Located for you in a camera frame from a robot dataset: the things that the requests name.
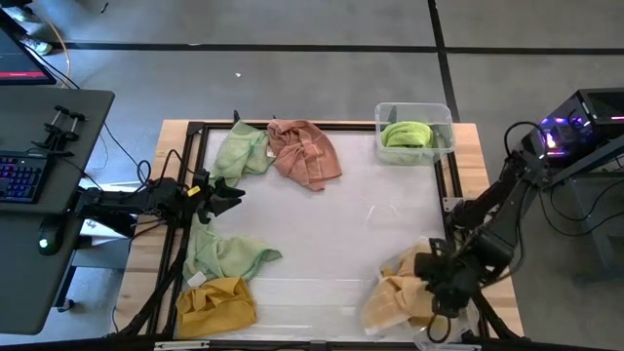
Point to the grey metal stand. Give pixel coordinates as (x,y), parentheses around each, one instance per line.
(609,244)

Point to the small black floor object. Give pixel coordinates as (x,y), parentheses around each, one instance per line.
(104,7)

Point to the white flat board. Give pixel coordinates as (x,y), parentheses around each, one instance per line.
(97,229)

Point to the black desk wheel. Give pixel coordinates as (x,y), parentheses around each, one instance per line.
(66,305)

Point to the black monitor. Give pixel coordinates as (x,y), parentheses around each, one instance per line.
(19,53)

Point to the light orange towel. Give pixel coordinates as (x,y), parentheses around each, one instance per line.
(395,297)

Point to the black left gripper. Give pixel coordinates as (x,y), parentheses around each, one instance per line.
(205,197)

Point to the pale green towel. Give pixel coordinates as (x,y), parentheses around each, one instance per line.
(241,153)
(219,256)

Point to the small clear plastic bin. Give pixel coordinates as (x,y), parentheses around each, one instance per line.
(414,111)

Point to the black lit computer tower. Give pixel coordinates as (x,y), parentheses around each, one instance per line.
(599,112)

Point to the white shoe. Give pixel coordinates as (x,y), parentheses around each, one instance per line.
(36,45)

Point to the black backlit keyboard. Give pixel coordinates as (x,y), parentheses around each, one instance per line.
(19,178)

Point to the terracotta pink towel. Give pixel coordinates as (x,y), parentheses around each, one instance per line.
(304,151)

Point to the grey mounting bracket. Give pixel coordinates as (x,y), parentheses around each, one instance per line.
(451,204)

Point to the white label strip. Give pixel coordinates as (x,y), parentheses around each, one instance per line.
(180,345)

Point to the black metal table frame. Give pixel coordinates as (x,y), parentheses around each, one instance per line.
(341,126)

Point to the black desk clamp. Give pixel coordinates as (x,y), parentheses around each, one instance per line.
(58,131)

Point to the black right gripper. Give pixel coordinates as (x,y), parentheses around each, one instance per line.
(448,280)

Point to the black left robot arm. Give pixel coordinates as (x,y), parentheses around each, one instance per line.
(127,200)

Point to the black desk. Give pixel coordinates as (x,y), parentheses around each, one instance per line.
(92,112)

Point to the large clear plastic bin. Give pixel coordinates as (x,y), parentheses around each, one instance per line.
(468,322)

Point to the white table mat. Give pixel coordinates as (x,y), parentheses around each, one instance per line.
(317,219)

